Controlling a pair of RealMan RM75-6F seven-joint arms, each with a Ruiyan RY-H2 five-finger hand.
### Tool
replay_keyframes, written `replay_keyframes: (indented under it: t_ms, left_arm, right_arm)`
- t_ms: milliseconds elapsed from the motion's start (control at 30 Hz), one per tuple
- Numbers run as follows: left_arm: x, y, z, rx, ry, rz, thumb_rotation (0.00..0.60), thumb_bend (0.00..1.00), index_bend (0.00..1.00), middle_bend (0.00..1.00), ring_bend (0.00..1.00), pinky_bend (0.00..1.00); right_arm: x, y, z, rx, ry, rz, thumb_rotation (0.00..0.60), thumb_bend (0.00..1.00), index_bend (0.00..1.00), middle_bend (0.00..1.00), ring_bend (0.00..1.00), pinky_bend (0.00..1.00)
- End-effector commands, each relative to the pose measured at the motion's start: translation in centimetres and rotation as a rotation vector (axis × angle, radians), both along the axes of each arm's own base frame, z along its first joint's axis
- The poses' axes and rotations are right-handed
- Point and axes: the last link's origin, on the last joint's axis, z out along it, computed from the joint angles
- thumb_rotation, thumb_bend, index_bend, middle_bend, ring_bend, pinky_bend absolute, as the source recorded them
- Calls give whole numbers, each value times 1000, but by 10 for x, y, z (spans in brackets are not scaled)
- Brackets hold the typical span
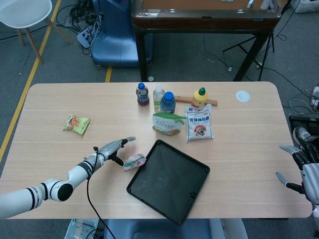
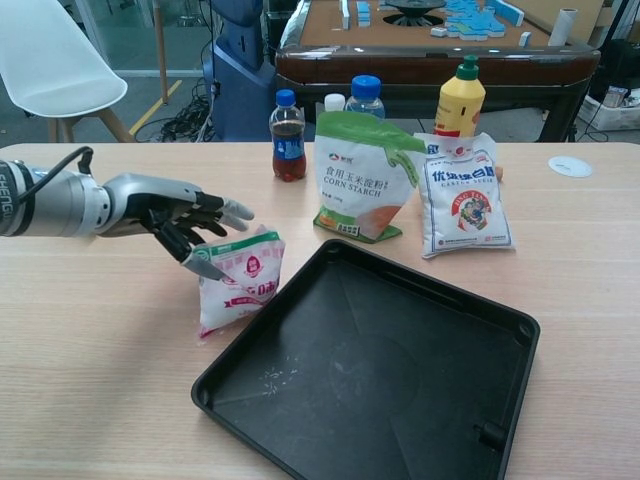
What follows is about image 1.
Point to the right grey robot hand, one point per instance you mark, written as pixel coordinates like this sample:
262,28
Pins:
310,176

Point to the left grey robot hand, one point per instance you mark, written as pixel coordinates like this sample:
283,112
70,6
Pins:
111,149

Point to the pink white snack packet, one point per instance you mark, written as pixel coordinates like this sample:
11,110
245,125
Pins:
134,162

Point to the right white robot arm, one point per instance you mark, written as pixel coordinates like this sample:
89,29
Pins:
316,210

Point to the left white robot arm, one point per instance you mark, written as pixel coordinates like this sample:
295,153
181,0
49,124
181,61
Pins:
52,189

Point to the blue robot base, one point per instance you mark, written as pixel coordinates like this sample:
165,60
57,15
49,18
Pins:
114,42

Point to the green snack packet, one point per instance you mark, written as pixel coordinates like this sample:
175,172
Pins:
76,124

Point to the black square plastic tray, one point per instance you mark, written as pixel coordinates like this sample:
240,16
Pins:
169,181

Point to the grey sneaker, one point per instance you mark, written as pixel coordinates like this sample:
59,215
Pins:
302,133

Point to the black floor crate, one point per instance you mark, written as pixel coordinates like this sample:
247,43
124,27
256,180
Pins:
299,120

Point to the white green corn starch bag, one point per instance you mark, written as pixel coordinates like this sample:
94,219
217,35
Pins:
165,124

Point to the cola bottle with blue cap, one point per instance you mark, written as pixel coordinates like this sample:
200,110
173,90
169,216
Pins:
142,97

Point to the small clear bottle white cap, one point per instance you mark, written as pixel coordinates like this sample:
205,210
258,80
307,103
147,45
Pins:
157,95

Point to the clear water bottle blue cap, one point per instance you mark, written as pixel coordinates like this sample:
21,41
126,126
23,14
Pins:
167,103

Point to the white power adapter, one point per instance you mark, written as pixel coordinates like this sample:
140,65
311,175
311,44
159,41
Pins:
316,97

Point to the wooden rolling pin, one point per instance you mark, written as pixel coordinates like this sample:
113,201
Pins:
183,98

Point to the white sugar bag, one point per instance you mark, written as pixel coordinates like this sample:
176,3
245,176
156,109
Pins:
199,127

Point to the blue robot torso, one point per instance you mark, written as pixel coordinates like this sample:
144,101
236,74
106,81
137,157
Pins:
162,230

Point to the yellow squeeze bottle green cap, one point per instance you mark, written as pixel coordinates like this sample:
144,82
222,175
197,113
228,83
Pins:
199,99

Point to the white power strip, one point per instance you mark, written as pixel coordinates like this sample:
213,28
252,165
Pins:
86,37

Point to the black tripod stand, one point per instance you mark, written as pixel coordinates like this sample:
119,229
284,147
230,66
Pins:
245,42

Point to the dark wooden mahjong table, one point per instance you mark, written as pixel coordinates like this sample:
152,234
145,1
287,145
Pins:
199,22

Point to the white chair with wooden legs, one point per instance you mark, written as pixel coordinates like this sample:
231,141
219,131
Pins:
22,12

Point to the single blue mahjong tile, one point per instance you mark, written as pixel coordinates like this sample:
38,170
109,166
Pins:
250,3

